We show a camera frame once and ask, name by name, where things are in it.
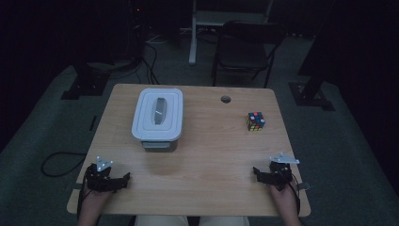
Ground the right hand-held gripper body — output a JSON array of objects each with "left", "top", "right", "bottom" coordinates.
[{"left": 266, "top": 153, "right": 300, "bottom": 191}]

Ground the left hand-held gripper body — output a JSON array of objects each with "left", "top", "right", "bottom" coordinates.
[{"left": 84, "top": 155, "right": 120, "bottom": 193}]

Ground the transparent grey storage box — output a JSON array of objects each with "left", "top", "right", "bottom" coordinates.
[{"left": 140, "top": 138, "right": 180, "bottom": 153}]

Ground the multicoloured puzzle cube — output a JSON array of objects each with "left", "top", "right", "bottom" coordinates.
[{"left": 247, "top": 111, "right": 266, "bottom": 132}]

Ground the white storage box lid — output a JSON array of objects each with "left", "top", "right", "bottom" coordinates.
[{"left": 131, "top": 88, "right": 184, "bottom": 142}]

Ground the person's left hand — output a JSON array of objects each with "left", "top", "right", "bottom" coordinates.
[{"left": 81, "top": 187, "right": 114, "bottom": 217}]

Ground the person's right hand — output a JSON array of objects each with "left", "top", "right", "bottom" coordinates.
[{"left": 270, "top": 184, "right": 299, "bottom": 215}]

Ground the grey tape strip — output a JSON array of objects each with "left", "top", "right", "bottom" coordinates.
[
  {"left": 64, "top": 183, "right": 87, "bottom": 192},
  {"left": 294, "top": 181, "right": 312, "bottom": 192}
]

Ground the black stand with square base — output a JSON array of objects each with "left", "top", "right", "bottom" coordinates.
[
  {"left": 288, "top": 0, "right": 336, "bottom": 112},
  {"left": 59, "top": 61, "right": 111, "bottom": 101}
]

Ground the grey round stand base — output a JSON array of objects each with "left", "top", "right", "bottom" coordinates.
[{"left": 87, "top": 59, "right": 139, "bottom": 73}]

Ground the black folding chair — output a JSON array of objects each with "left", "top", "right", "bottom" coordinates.
[{"left": 211, "top": 20, "right": 288, "bottom": 89}]

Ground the dark equipment tower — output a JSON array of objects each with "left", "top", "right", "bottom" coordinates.
[{"left": 125, "top": 0, "right": 149, "bottom": 64}]

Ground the left hand-held gripper cable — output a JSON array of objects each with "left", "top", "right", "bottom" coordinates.
[{"left": 76, "top": 175, "right": 89, "bottom": 220}]

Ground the hand-held gripper cable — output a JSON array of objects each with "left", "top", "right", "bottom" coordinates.
[
  {"left": 287, "top": 178, "right": 303, "bottom": 218},
  {"left": 76, "top": 175, "right": 89, "bottom": 220}
]

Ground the right hand-held gripper cable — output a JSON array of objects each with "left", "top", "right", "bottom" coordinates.
[{"left": 287, "top": 178, "right": 303, "bottom": 218}]

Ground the black looped floor cable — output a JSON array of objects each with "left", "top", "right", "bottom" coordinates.
[{"left": 40, "top": 152, "right": 88, "bottom": 178}]

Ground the black floor cables bundle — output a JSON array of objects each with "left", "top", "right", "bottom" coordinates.
[{"left": 135, "top": 40, "right": 162, "bottom": 86}]

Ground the white metal desk frame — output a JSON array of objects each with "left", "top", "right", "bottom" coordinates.
[{"left": 187, "top": 0, "right": 275, "bottom": 66}]

